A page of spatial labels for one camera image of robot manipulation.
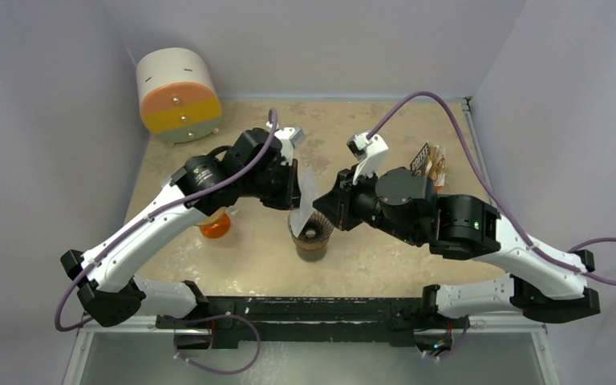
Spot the orange glass carafe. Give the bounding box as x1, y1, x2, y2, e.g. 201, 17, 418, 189
199, 213, 231, 239

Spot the white round drawer cabinet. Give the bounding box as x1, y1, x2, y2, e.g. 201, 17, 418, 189
136, 47, 222, 144

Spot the orange coffee filter box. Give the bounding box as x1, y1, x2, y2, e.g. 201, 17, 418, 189
409, 143, 447, 191

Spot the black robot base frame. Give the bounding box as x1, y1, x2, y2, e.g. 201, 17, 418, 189
156, 289, 469, 351

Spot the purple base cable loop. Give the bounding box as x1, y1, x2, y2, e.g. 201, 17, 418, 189
172, 313, 262, 375

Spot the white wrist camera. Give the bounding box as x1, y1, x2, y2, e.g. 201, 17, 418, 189
346, 132, 389, 185
274, 127, 305, 166

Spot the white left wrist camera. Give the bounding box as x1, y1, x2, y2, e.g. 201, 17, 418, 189
274, 127, 305, 166

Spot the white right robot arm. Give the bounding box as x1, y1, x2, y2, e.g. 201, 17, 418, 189
314, 167, 601, 326

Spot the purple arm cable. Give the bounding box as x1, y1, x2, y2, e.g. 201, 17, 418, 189
54, 108, 279, 333
366, 91, 616, 289

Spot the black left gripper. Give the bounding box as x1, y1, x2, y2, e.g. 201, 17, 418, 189
241, 156, 305, 210

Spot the grey glass carafe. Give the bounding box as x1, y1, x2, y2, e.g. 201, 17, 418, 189
296, 247, 327, 263

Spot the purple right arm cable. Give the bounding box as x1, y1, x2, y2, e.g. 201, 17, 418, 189
366, 91, 616, 289

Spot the light wooden dripper ring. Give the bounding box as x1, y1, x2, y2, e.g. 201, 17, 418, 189
196, 207, 229, 227

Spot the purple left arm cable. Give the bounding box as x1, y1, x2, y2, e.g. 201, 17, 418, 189
54, 108, 279, 333

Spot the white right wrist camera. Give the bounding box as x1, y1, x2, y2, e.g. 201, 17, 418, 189
346, 132, 389, 185

